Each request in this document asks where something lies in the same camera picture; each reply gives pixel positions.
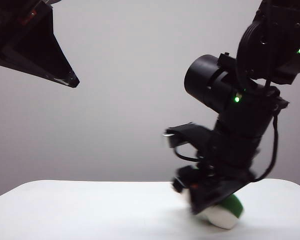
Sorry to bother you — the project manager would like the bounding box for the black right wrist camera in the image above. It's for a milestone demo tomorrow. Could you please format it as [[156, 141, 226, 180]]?
[[162, 121, 212, 151]]

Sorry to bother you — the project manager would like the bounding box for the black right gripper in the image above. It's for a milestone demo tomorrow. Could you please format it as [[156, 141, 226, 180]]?
[[171, 126, 264, 216]]

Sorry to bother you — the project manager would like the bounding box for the white green foam mahjong tile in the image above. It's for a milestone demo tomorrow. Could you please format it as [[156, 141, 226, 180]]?
[[197, 194, 245, 230]]

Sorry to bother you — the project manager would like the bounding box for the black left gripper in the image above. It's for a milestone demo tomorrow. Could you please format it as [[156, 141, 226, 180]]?
[[0, 0, 81, 89]]

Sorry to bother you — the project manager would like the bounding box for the short black camera cable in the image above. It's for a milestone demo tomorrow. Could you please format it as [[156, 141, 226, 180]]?
[[174, 146, 203, 162]]

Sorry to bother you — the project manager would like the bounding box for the long black arm cable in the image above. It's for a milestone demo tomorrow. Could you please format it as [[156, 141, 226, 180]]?
[[252, 109, 281, 183]]

